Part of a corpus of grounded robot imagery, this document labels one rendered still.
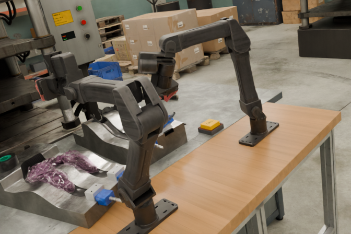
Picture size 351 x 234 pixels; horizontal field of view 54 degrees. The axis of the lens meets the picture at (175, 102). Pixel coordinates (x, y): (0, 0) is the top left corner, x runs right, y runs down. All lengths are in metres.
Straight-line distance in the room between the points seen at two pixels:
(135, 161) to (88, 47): 1.31
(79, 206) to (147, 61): 0.51
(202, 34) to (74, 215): 0.71
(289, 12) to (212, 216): 7.21
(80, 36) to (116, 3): 6.90
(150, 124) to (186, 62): 4.55
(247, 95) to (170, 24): 3.86
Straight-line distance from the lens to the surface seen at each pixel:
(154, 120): 0.79
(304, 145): 1.31
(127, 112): 0.77
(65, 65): 1.00
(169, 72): 1.20
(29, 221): 1.28
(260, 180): 1.14
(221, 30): 1.22
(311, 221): 2.23
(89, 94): 0.92
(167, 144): 1.36
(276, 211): 2.15
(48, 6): 2.02
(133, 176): 0.93
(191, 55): 5.39
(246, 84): 1.30
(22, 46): 1.87
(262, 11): 8.28
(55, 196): 1.20
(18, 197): 1.32
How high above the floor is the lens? 1.44
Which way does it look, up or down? 20 degrees down
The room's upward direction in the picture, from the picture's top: 12 degrees counter-clockwise
